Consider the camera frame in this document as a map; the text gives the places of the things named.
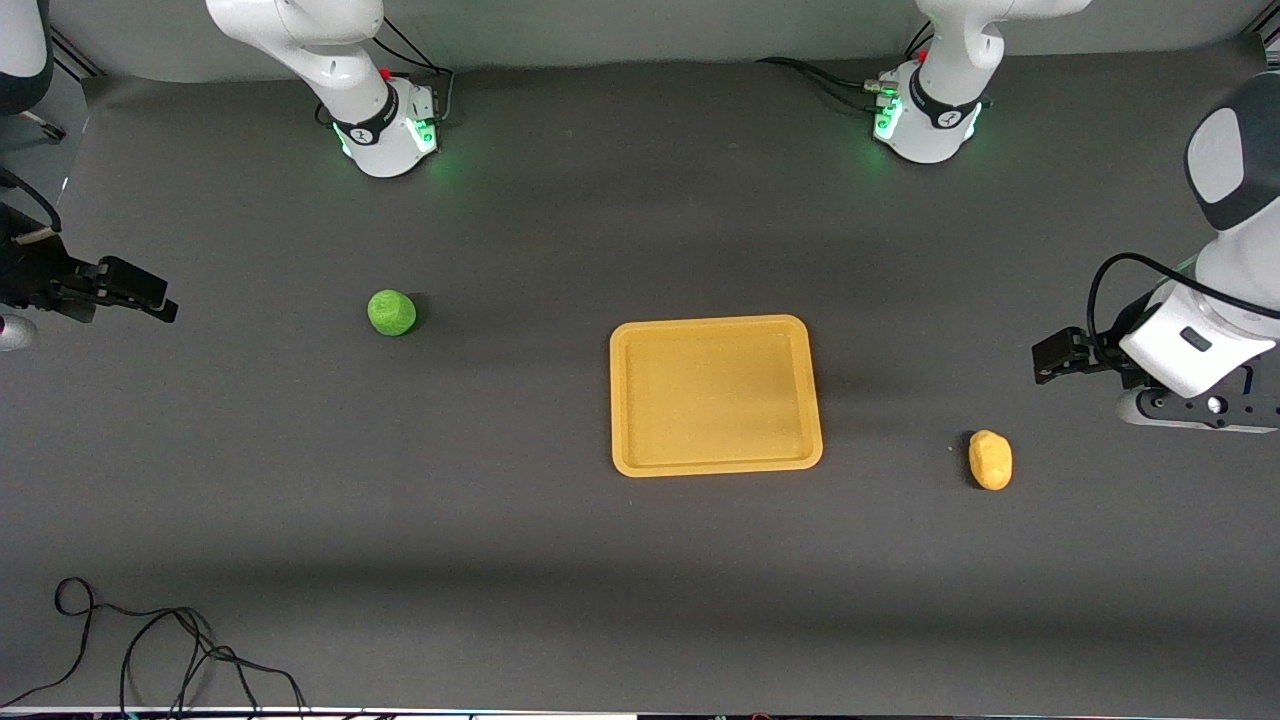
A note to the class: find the black frame rail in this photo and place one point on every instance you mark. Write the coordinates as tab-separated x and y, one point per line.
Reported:
75	55

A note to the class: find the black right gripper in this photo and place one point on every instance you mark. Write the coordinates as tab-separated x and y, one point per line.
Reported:
38	272

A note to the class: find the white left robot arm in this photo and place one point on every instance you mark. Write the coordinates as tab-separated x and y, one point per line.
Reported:
940	60

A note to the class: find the green apple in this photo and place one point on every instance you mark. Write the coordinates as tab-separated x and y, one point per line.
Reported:
392	312

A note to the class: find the yellow plastic tray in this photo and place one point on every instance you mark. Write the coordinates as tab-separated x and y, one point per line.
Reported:
715	400

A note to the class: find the dark grey table mat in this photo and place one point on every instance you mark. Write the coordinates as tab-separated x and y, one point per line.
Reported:
500	560

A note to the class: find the yellow potato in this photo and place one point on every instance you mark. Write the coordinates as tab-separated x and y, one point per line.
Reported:
990	460

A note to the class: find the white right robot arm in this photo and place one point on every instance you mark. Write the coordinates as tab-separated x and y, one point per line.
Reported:
300	40

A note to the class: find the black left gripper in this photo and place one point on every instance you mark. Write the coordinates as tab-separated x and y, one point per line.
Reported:
1101	358

